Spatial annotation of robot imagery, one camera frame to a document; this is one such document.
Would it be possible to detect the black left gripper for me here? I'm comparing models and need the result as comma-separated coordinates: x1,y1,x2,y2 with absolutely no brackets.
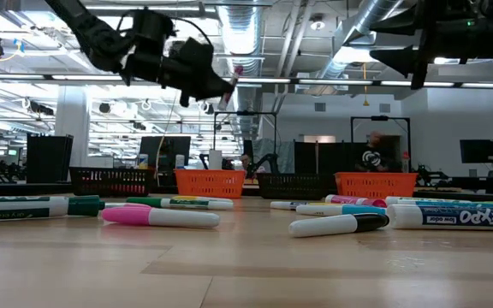
160,37,235,108

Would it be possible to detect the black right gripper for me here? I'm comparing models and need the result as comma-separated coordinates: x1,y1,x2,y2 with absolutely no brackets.
370,0,485,90

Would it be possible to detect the pink Expo marker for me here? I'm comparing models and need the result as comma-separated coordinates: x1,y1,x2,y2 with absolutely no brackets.
324,194,389,209

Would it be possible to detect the blue Expo marker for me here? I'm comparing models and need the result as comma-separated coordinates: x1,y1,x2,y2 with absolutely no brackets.
386,204,493,232

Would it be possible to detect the dark green Expo marker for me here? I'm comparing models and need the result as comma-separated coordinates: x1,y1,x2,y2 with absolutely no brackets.
0,195,107,222

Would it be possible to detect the black desktop monitor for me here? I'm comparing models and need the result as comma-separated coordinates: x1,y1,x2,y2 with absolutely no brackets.
138,135,193,173

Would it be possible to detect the person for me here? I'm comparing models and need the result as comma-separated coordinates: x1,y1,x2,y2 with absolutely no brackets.
240,152,254,176
354,130,395,173

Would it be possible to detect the round ceiling fixture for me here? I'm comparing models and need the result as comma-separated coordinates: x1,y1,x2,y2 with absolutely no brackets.
309,15,327,32

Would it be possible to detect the orange plastic basket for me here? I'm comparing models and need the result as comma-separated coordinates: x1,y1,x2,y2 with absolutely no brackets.
173,169,247,199
334,171,419,201

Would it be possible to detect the long LED light bar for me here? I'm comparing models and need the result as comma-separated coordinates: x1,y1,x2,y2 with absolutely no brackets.
0,73,493,90

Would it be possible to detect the yellow cap slim marker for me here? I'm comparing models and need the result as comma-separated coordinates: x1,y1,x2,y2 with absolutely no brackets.
171,194,234,203

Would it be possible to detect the black room divider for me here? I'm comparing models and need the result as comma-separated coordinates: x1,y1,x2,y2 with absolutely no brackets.
293,140,378,175

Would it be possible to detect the green cap slim marker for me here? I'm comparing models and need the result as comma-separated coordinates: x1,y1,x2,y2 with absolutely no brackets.
125,196,235,211

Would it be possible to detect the black plastic basket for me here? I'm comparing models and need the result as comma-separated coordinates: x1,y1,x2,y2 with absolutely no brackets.
257,172,337,200
68,166,158,198

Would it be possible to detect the pink cap white marker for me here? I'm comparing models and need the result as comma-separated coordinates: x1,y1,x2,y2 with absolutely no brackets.
104,201,152,210
100,206,221,228

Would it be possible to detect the blue cap white marker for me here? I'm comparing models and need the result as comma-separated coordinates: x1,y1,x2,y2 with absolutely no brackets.
295,204,388,216

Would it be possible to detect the black folded panel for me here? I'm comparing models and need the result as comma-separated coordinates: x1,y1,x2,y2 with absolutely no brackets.
26,134,74,184

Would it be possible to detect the black cap white marker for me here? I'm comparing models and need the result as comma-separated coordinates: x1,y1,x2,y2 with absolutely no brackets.
288,212,390,239

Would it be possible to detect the black gantry frame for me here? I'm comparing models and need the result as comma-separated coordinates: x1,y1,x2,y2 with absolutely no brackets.
212,110,279,169
349,114,413,173

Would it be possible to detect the ribbed silver ceiling duct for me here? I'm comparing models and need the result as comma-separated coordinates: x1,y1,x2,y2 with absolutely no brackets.
306,0,406,98
215,0,269,142

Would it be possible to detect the yellow hanging cord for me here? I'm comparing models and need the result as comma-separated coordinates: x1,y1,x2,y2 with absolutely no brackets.
360,62,371,107

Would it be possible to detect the black wall monitor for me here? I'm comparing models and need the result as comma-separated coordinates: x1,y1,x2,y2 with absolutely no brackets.
459,139,493,164

